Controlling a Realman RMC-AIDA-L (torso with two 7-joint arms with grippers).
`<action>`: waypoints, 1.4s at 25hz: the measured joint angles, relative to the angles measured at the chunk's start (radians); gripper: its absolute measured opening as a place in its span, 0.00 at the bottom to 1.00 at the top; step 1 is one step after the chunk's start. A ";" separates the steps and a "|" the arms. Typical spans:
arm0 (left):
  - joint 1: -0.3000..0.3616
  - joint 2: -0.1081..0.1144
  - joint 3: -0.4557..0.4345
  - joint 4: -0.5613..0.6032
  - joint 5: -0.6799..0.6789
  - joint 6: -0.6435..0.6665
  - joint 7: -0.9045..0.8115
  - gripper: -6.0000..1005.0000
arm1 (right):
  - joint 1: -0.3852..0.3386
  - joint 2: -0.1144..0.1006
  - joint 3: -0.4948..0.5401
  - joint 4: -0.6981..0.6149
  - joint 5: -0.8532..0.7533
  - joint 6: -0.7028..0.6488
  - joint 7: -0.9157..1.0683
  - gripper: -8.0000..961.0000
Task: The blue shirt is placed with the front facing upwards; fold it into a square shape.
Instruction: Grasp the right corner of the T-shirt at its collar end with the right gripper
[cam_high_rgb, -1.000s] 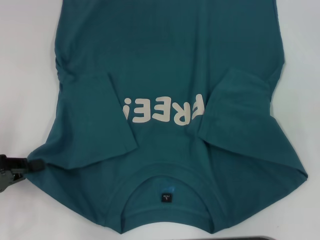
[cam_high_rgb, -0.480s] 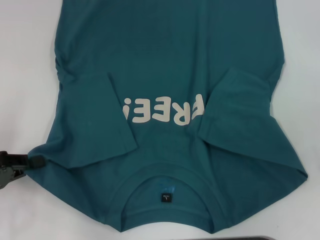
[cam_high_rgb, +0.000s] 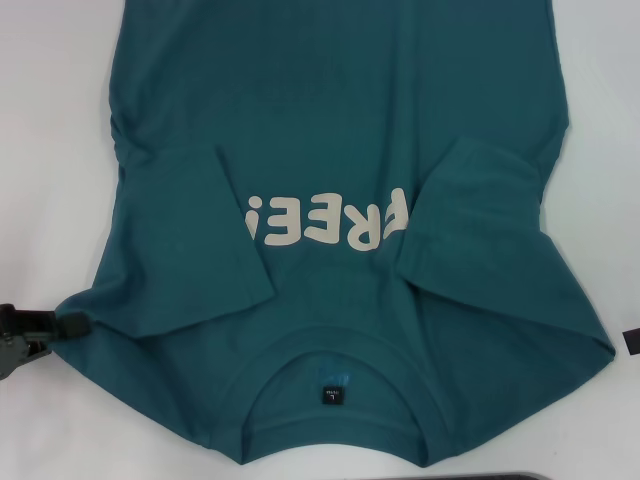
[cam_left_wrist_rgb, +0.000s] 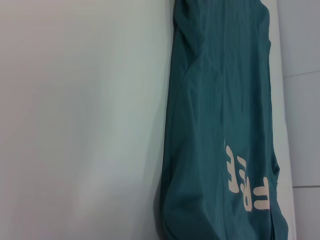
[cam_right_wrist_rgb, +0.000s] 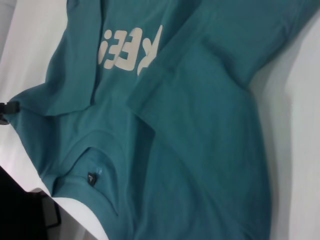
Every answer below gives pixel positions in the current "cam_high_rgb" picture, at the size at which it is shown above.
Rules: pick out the teal blue printed t-shirt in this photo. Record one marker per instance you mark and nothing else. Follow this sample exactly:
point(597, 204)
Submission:
point(325, 100)

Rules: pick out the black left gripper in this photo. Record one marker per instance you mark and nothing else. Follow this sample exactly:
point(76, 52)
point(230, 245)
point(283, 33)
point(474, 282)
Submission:
point(20, 362)

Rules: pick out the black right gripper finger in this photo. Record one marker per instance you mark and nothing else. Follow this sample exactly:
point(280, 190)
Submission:
point(633, 342)

